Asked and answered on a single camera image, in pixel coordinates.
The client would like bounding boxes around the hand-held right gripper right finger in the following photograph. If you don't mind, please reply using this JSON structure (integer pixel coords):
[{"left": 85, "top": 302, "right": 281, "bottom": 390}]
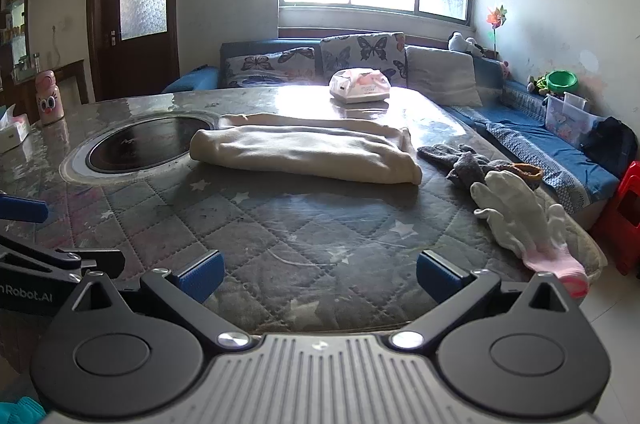
[{"left": 390, "top": 250, "right": 586, "bottom": 351}]

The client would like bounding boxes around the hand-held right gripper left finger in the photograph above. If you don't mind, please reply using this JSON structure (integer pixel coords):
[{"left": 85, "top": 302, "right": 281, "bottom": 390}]
[{"left": 52, "top": 250, "right": 253, "bottom": 351}]

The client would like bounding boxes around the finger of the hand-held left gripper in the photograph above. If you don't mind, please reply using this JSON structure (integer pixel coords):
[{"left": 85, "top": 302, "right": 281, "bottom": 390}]
[
  {"left": 0, "top": 194, "right": 48, "bottom": 223},
  {"left": 0, "top": 231, "right": 126, "bottom": 282}
]

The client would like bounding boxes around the cream garment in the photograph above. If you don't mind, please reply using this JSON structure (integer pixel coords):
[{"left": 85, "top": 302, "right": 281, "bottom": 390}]
[{"left": 190, "top": 113, "right": 423, "bottom": 186}]

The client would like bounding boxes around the white tissue box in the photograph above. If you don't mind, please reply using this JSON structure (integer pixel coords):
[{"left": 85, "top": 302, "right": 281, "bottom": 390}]
[{"left": 0, "top": 104, "right": 32, "bottom": 153}]

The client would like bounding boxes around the white glove pink cuff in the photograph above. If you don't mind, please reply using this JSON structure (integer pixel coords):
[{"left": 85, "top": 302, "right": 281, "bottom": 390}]
[{"left": 470, "top": 170, "right": 591, "bottom": 297}]

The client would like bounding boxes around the grey knit glove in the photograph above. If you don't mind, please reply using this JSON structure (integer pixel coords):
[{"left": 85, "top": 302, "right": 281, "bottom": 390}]
[
  {"left": 417, "top": 144, "right": 493, "bottom": 170},
  {"left": 446, "top": 151, "right": 545, "bottom": 192}
]

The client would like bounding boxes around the pink cartoon bottle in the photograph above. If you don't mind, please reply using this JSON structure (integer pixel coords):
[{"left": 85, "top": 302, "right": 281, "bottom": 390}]
[{"left": 35, "top": 70, "right": 65, "bottom": 126}]

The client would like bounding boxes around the teal cloth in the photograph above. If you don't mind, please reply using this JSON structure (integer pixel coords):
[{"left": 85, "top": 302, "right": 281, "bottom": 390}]
[{"left": 0, "top": 396, "right": 46, "bottom": 424}]

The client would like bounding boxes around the round built-in induction cooker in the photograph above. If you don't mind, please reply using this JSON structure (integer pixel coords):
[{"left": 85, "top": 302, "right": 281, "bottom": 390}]
[{"left": 60, "top": 113, "right": 221, "bottom": 182}]

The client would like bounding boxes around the dark wooden door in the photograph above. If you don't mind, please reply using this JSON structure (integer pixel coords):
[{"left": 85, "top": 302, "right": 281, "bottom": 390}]
[{"left": 87, "top": 0, "right": 181, "bottom": 102}]

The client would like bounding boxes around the blue sofa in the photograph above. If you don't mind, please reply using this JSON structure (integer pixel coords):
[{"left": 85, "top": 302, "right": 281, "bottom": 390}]
[{"left": 162, "top": 35, "right": 621, "bottom": 230}]

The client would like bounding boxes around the red plastic stool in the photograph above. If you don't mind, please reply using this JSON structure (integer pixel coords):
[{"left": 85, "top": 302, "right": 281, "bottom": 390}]
[{"left": 590, "top": 161, "right": 640, "bottom": 275}]

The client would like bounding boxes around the clear plastic storage box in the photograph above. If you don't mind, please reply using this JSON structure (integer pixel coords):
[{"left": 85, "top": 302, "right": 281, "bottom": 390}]
[{"left": 545, "top": 93, "right": 606, "bottom": 149}]

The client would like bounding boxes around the plain beige cushion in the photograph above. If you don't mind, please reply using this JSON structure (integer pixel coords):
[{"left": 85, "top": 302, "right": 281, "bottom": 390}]
[{"left": 405, "top": 45, "right": 483, "bottom": 107}]

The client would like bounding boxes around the white tissue pack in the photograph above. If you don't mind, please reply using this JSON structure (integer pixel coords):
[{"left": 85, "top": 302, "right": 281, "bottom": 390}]
[{"left": 328, "top": 68, "right": 392, "bottom": 106}]

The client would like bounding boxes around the black bag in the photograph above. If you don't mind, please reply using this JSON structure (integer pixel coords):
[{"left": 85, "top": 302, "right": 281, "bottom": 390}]
[{"left": 582, "top": 116, "right": 638, "bottom": 177}]

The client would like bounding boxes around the butterfly print cushion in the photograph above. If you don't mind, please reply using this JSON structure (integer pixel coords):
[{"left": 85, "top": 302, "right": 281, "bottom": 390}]
[
  {"left": 320, "top": 32, "right": 408, "bottom": 80},
  {"left": 222, "top": 46, "right": 318, "bottom": 89}
]

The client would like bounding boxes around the green plastic bowl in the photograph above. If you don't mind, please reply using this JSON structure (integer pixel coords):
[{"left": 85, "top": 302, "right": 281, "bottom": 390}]
[{"left": 545, "top": 70, "right": 579, "bottom": 95}]

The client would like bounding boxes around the white plush toy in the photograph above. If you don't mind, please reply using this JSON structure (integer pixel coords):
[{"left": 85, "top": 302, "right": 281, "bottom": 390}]
[{"left": 447, "top": 31, "right": 486, "bottom": 57}]

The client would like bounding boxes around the colourful pinwheel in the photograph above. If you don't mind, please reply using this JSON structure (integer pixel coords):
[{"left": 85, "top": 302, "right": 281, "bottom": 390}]
[{"left": 486, "top": 5, "right": 508, "bottom": 60}]

